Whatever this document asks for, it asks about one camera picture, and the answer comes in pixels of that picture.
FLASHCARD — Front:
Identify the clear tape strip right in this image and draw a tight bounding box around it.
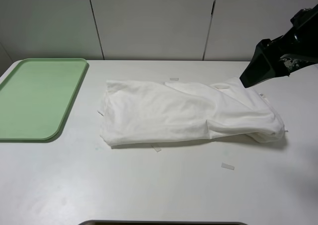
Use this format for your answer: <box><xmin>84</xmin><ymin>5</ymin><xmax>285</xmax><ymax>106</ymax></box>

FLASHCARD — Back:
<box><xmin>221</xmin><ymin>162</ymin><xmax>235</xmax><ymax>170</ymax></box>

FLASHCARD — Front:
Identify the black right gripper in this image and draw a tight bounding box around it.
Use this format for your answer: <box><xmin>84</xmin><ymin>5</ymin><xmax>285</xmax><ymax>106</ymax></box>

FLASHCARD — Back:
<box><xmin>239</xmin><ymin>8</ymin><xmax>318</xmax><ymax>88</ymax></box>

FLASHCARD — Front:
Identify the green plastic tray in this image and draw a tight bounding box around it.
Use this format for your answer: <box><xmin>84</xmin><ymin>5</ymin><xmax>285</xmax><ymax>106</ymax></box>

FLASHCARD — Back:
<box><xmin>0</xmin><ymin>58</ymin><xmax>88</xmax><ymax>142</ymax></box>

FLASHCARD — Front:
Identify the white short sleeve t-shirt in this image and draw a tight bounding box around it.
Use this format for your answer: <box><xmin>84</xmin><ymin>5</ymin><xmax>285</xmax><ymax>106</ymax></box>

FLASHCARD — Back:
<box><xmin>99</xmin><ymin>78</ymin><xmax>285</xmax><ymax>147</ymax></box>

